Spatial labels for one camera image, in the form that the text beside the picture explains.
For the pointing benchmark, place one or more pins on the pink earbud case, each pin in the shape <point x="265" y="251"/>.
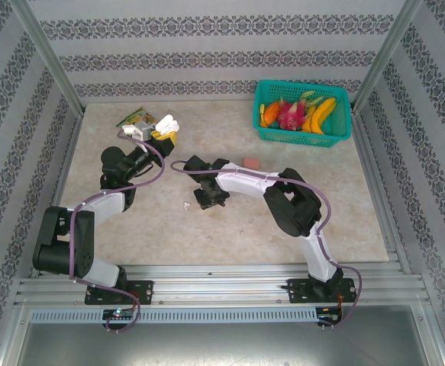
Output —
<point x="251" y="163"/>

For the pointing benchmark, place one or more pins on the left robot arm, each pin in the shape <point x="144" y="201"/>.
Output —
<point x="100" y="204"/>

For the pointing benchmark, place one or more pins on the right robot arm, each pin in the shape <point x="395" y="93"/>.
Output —
<point x="249" y="181"/>

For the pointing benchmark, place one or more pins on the green Fox's candy bag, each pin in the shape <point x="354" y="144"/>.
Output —
<point x="134" y="116"/>

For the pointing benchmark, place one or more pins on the teal plastic basket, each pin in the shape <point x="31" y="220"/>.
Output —
<point x="275" y="135"/>

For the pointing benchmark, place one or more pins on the yellow fruit slice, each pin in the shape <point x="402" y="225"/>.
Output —
<point x="262" y="114"/>

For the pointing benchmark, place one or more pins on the pink dragon fruit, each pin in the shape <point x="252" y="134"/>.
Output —
<point x="290" y="116"/>

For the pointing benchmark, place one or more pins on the small orange-yellow banana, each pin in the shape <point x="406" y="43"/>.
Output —
<point x="308" y="120"/>

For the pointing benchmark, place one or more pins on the large yellow banana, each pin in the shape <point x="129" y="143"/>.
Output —
<point x="324" y="112"/>

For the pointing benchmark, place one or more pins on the grey metal sheet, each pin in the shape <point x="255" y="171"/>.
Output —
<point x="222" y="345"/>

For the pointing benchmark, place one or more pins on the small circuit board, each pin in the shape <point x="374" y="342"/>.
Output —
<point x="118" y="314"/>
<point x="329" y="317"/>

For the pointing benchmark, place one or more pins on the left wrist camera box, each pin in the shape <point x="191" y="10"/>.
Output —
<point x="138" y="130"/>

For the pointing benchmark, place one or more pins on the aluminium side rail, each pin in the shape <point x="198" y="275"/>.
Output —
<point x="60" y="171"/>
<point x="382" y="198"/>

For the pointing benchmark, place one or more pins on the aluminium rail beam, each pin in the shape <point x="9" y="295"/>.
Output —
<point x="214" y="284"/>

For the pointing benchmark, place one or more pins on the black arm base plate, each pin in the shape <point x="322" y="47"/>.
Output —
<point x="298" y="291"/>
<point x="142" y="291"/>

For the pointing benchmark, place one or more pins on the aluminium frame post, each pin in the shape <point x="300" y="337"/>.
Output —
<point x="388" y="53"/>
<point x="46" y="57"/>

